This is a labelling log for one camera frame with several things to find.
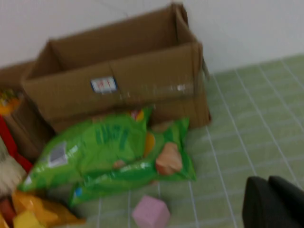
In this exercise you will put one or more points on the green chips bag with barcode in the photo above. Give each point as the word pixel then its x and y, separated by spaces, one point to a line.
pixel 95 147

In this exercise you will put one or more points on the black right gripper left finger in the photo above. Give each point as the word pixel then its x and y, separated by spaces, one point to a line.
pixel 263 209

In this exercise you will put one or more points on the yellow snack packet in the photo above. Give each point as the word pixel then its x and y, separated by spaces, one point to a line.
pixel 59 213

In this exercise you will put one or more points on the cardboard box with F2 print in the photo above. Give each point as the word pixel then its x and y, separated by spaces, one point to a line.
pixel 28 133

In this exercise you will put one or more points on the red shrimp chips bag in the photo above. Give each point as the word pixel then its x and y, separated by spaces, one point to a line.
pixel 9 164

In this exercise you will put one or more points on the orange yellow chips bag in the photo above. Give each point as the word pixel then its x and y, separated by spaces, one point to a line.
pixel 8 102

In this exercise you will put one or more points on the taped cardboard box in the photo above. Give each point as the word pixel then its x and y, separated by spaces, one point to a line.
pixel 154 76

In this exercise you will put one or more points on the pink foam cube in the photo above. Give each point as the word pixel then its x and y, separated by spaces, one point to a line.
pixel 152 212

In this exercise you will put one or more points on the green checked tablecloth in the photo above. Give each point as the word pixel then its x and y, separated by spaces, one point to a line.
pixel 249 107

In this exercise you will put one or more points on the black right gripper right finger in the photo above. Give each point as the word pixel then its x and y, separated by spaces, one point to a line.
pixel 295 202

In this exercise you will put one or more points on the yellow foam cube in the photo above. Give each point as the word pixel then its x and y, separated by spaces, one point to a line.
pixel 27 221

